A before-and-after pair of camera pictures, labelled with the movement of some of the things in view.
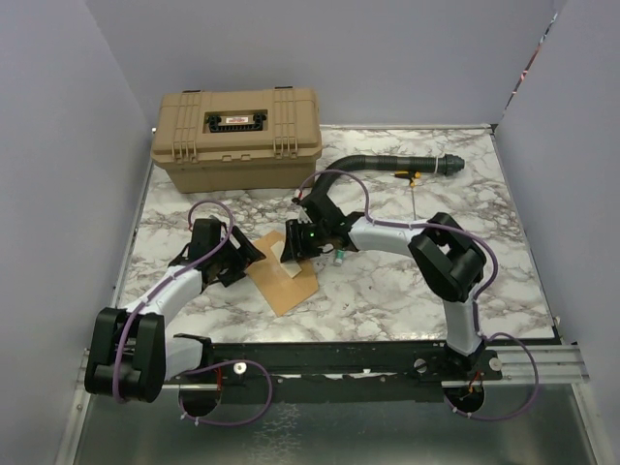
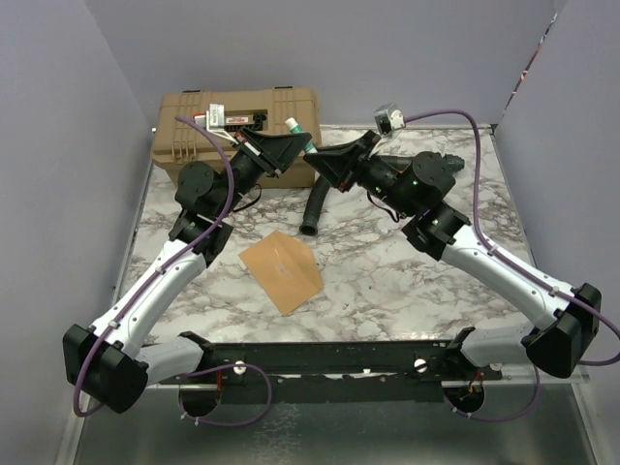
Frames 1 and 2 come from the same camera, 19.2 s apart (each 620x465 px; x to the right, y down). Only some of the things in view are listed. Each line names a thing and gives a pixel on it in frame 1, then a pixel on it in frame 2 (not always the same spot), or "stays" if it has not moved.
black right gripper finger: (292, 250) → (335, 167)
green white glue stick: (340, 255) → (293, 126)
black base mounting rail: (338, 372) stays
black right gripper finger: (308, 251) → (360, 146)
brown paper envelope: (281, 291) stays
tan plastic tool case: (236, 139) stays
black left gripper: (243, 258) → (286, 148)
